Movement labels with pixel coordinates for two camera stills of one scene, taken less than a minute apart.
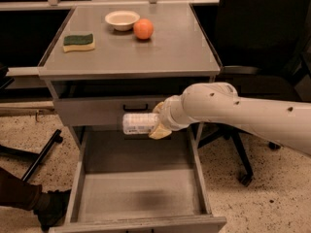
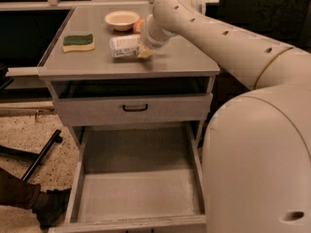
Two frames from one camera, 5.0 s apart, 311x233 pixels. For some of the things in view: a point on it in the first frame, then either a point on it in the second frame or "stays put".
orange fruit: x=143 y=28 stays put
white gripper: x=168 y=115 to x=148 y=39
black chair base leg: x=9 y=151 stays put
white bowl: x=122 y=20 stays put
